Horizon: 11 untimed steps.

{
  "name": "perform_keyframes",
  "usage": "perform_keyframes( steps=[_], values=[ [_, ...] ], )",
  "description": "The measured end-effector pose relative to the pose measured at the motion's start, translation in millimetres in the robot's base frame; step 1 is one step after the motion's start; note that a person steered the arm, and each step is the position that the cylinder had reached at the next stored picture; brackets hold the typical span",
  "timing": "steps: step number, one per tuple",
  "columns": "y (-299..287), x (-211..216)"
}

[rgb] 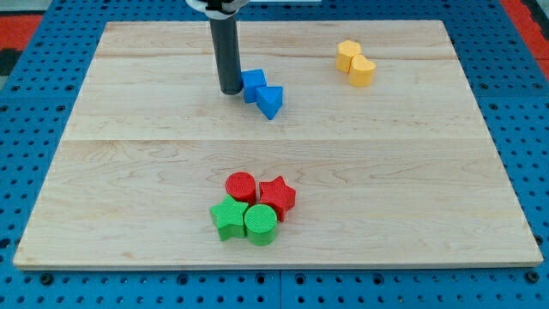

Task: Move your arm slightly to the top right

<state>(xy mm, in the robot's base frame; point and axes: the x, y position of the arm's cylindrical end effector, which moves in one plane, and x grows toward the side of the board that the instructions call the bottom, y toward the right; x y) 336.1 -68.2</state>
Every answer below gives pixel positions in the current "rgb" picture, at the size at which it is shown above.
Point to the blue triangle block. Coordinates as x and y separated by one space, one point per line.
269 100

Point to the red cylinder block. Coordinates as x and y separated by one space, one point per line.
242 187

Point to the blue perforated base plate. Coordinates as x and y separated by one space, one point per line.
46 47

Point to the green star block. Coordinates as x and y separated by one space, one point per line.
228 218

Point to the yellow heart block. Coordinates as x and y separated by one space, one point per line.
361 72

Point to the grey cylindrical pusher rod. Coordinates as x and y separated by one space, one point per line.
226 50

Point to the red star block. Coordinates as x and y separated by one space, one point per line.
278 195

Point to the green cylinder block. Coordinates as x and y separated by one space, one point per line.
261 224

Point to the wooden board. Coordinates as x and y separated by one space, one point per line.
401 174

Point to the yellow hexagon block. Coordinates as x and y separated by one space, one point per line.
346 50

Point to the blue cube block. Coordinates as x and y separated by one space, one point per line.
252 79

